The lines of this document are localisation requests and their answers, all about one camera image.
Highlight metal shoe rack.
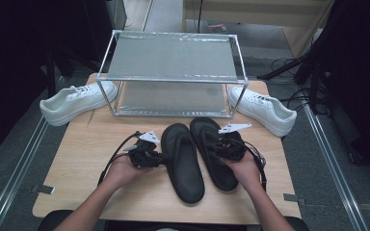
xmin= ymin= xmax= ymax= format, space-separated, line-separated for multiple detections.
xmin=94 ymin=29 xmax=251 ymax=119

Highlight white sneaker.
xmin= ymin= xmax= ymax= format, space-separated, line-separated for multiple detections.
xmin=226 ymin=86 xmax=298 ymax=138
xmin=39 ymin=80 xmax=119 ymax=127

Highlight person's left hand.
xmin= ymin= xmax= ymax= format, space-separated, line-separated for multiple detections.
xmin=103 ymin=153 xmax=152 ymax=191

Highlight black tripod stand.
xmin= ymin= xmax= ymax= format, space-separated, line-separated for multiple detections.
xmin=255 ymin=47 xmax=329 ymax=114

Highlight hand-held gripper cable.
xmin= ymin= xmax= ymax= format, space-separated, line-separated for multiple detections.
xmin=97 ymin=130 xmax=143 ymax=187
xmin=244 ymin=141 xmax=269 ymax=193

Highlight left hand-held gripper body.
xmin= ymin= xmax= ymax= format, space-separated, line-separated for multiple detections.
xmin=126 ymin=130 xmax=162 ymax=168

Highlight wooden cabinet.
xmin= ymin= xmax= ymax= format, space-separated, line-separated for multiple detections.
xmin=182 ymin=0 xmax=335 ymax=59

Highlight person's left leg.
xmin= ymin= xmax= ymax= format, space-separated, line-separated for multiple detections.
xmin=38 ymin=209 xmax=75 ymax=231

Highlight black floor cables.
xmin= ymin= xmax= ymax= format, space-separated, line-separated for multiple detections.
xmin=270 ymin=57 xmax=314 ymax=112

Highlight person's right leg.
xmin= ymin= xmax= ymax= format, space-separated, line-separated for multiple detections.
xmin=285 ymin=216 xmax=311 ymax=231

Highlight person's right hand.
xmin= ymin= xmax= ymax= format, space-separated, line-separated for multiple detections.
xmin=223 ymin=150 xmax=265 ymax=193

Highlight grey tape strip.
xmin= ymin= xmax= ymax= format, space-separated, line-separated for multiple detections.
xmin=283 ymin=192 xmax=306 ymax=206
xmin=31 ymin=184 xmax=56 ymax=195

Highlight left hand-held gripper cable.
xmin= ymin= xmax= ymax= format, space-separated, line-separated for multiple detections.
xmin=97 ymin=130 xmax=143 ymax=187

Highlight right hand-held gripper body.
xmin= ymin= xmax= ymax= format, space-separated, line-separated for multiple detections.
xmin=217 ymin=122 xmax=252 ymax=162

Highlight right hand-held gripper cable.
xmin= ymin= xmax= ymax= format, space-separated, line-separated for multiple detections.
xmin=244 ymin=141 xmax=269 ymax=193

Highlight black slipper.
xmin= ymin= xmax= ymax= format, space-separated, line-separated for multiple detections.
xmin=190 ymin=116 xmax=240 ymax=193
xmin=160 ymin=123 xmax=205 ymax=205

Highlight person's leg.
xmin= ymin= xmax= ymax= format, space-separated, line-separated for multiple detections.
xmin=285 ymin=216 xmax=311 ymax=231
xmin=38 ymin=209 xmax=75 ymax=231

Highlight small red object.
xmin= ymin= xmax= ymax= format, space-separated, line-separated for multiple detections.
xmin=206 ymin=23 xmax=228 ymax=33

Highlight black curtain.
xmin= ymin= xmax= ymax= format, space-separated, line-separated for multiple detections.
xmin=0 ymin=0 xmax=112 ymax=159
xmin=302 ymin=0 xmax=370 ymax=176

